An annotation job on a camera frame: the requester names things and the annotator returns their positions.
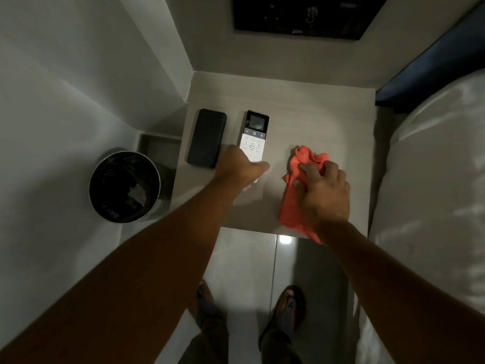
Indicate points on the crumpled white paper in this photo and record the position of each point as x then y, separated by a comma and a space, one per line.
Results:
137, 194

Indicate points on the black sandal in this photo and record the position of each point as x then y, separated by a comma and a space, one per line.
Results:
202, 295
288, 307

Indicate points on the round metal mesh waste bin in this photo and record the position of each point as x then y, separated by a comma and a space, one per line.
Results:
123, 185

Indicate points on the person's left forearm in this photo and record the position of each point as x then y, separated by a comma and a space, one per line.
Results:
144, 269

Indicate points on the dark trousers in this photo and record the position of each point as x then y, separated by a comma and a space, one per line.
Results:
212, 341

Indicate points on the person's right forearm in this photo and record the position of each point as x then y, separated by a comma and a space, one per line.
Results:
394, 295

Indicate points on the black wall panel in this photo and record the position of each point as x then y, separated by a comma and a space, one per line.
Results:
309, 15

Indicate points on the person's right middle finger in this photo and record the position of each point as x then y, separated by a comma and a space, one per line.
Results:
330, 170

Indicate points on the person's right hand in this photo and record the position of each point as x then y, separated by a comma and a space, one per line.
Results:
327, 200

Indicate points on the white bed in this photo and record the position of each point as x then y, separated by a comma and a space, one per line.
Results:
432, 200

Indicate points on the white remote control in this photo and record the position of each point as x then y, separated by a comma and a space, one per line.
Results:
254, 134

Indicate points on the person's left hand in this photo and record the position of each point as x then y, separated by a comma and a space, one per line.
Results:
237, 166

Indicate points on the dark blue headboard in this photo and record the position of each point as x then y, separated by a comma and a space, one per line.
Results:
435, 71

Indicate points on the person's right little finger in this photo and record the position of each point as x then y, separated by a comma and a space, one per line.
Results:
346, 191

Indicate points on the person's left thumb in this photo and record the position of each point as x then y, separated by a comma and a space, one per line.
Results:
259, 169

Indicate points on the orange cleaning cloth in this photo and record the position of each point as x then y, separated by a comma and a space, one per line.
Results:
293, 208

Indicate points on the person's right thumb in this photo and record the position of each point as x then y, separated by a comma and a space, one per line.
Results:
300, 187

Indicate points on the black smartphone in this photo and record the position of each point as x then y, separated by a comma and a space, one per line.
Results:
206, 138

